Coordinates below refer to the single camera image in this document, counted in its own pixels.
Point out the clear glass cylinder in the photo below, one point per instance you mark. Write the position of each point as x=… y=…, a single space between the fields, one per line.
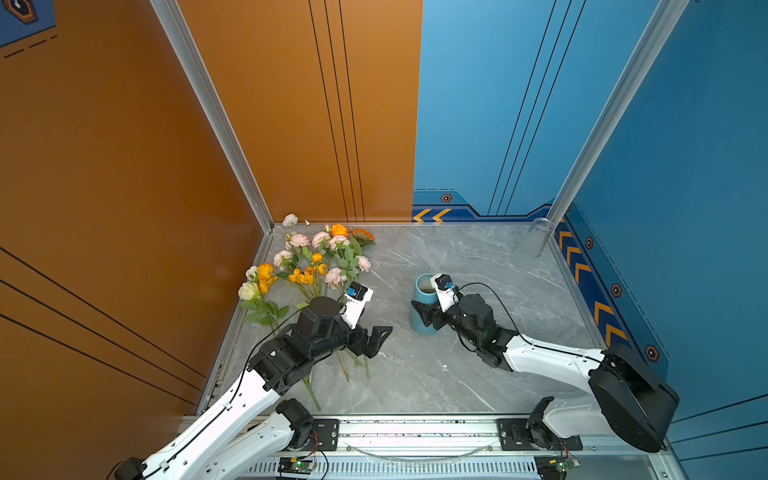
x=537 y=237

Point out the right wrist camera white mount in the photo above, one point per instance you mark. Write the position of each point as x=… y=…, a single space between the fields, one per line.
x=446 y=291

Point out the right circuit board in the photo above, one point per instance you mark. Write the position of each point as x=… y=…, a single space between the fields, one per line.
x=555 y=468

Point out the aluminium corner post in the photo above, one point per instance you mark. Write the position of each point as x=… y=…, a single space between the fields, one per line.
x=653 y=38
x=176 y=29

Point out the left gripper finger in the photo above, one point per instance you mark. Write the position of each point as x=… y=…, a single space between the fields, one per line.
x=371 y=349
x=380 y=333

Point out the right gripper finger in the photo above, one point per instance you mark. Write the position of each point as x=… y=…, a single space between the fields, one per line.
x=426 y=323
x=422 y=309

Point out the aluminium front rail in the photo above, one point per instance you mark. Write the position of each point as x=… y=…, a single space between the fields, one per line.
x=458 y=447

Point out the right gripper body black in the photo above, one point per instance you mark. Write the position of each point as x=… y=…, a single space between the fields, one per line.
x=454 y=321

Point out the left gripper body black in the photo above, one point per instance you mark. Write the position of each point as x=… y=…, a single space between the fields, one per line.
x=338 y=341

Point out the loose pink flower head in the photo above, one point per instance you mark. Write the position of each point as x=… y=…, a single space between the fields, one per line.
x=290 y=220

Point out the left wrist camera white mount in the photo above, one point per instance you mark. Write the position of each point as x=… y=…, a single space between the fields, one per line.
x=355 y=299

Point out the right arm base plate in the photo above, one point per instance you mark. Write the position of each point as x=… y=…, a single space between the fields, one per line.
x=516 y=435

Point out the orange gerbera flower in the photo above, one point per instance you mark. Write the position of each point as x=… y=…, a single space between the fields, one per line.
x=362 y=236

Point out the pink rose flower stem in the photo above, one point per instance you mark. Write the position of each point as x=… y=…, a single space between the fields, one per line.
x=295 y=261

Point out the left green circuit board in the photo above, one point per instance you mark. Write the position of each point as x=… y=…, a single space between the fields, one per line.
x=295 y=468

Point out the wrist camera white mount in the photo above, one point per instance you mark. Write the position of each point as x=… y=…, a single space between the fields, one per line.
x=446 y=291
x=355 y=299

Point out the white flower stem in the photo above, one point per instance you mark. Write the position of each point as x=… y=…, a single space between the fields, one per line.
x=253 y=297

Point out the orange poppy flower stem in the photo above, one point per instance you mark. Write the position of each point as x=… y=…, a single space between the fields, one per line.
x=304 y=290

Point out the left aluminium corner post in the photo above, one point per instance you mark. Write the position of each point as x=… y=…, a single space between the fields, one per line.
x=176 y=29

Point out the pink carnation flower bunch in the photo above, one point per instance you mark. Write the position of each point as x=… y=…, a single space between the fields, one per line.
x=338 y=260

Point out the right aluminium corner post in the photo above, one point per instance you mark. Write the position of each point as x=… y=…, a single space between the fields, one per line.
x=653 y=38

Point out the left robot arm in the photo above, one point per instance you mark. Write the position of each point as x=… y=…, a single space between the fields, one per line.
x=253 y=419

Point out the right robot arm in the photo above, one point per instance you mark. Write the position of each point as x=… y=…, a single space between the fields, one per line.
x=621 y=395

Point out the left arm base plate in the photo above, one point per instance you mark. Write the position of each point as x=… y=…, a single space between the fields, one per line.
x=322 y=434

